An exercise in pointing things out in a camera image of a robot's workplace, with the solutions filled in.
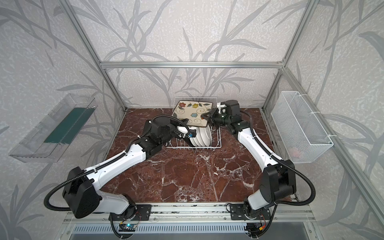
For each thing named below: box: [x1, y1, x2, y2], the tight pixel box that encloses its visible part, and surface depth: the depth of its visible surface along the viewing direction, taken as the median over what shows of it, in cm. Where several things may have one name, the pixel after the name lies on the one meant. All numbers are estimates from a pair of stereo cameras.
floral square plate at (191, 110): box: [171, 100, 213, 127], surface depth 84 cm
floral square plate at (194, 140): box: [189, 130, 198, 147], surface depth 88 cm
